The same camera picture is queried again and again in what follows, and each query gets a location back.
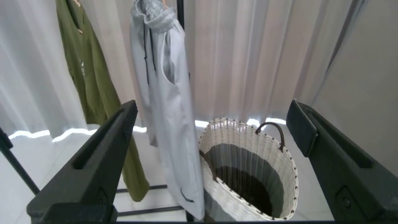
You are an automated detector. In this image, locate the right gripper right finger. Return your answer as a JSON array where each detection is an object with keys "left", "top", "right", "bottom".
[{"left": 285, "top": 98, "right": 398, "bottom": 222}]

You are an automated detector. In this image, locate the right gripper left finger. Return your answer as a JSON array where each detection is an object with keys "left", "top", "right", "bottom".
[{"left": 26, "top": 100, "right": 139, "bottom": 223}]

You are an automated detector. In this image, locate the green printed shirt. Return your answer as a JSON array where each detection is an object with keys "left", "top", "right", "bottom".
[{"left": 55, "top": 0, "right": 150, "bottom": 203}]

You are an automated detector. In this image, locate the pale grey garment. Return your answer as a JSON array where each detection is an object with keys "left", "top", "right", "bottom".
[{"left": 129, "top": 0, "right": 206, "bottom": 221}]

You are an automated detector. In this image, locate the black clothes rack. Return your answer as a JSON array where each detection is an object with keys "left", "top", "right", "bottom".
[{"left": 0, "top": 0, "right": 195, "bottom": 222}]

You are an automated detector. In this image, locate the white laundry basket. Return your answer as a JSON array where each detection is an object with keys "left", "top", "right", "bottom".
[{"left": 198, "top": 117, "right": 300, "bottom": 222}]

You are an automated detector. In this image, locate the white curtain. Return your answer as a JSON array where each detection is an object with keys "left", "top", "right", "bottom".
[{"left": 0, "top": 0, "right": 366, "bottom": 140}]

